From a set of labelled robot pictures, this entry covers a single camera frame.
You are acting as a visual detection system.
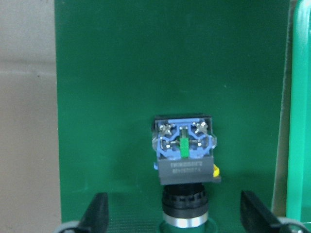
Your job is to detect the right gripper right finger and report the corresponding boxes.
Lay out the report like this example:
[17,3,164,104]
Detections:
[240,191,289,233]

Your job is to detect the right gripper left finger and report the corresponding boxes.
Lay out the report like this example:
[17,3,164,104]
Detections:
[73,192,108,233]

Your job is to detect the green plastic tray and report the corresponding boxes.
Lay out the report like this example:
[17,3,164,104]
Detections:
[286,0,311,231]

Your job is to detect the green conveyor belt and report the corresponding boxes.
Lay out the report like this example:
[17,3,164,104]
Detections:
[54,0,289,233]

